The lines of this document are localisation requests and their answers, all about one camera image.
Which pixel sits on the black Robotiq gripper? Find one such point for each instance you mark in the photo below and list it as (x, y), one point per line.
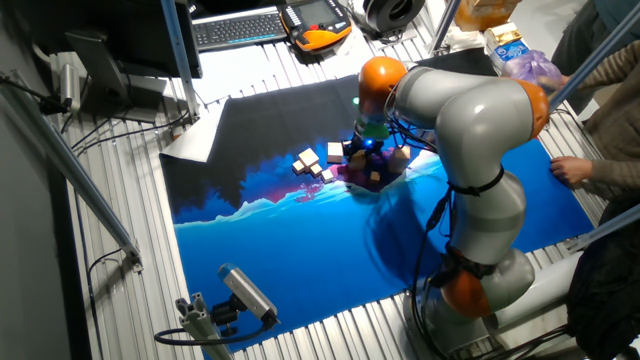
(367, 142)

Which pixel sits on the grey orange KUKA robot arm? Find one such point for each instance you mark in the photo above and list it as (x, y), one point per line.
(475, 120)

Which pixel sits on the bare human hand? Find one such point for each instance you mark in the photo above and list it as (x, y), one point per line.
(570, 171)

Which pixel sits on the small wooden cube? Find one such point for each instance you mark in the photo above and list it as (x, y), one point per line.
(316, 169)
(298, 167)
(327, 175)
(374, 176)

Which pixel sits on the white paper sheets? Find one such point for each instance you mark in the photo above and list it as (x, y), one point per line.
(347, 48)

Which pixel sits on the blue landscape printed cloth mat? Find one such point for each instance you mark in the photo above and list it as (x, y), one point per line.
(300, 250)

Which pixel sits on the orange black teach pendant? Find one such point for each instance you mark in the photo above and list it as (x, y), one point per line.
(320, 37)

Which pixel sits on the black round spool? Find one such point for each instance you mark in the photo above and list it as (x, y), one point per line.
(380, 20)

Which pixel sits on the white tissue paper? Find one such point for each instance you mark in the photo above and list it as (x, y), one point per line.
(465, 40)

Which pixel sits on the dark computer keyboard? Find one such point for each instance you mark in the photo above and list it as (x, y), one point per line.
(235, 30)

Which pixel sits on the blue white carton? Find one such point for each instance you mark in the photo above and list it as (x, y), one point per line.
(510, 50)

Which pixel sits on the orange plastic bag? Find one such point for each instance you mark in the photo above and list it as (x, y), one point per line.
(480, 15)

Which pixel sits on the purple plastic bag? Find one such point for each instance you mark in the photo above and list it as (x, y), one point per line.
(532, 70)

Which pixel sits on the white cylindrical roll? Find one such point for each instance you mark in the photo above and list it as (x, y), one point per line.
(545, 295)

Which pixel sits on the person in beige sweater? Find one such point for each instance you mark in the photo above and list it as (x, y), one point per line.
(617, 110)

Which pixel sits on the black computer monitor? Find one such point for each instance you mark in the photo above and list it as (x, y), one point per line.
(125, 30)

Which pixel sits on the person in black jacket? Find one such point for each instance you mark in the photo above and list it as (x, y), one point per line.
(605, 290)

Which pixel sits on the black monitor stand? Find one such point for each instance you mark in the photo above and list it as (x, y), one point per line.
(100, 65)

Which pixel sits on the silver cylindrical device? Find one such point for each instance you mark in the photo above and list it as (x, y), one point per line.
(70, 87)

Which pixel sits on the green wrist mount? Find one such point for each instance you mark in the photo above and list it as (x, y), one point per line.
(374, 131)

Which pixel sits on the silver camera with blue tip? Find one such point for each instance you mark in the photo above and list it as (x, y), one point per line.
(247, 292)

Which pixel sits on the aluminium frame post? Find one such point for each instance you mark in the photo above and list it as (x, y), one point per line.
(177, 55)

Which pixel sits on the black camera ball mount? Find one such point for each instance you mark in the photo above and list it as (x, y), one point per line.
(225, 314)

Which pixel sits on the aluminium profile bracket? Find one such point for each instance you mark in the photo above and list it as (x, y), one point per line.
(197, 322)

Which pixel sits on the aluminium frame beam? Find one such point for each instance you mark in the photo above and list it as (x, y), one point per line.
(605, 227)
(595, 55)
(75, 175)

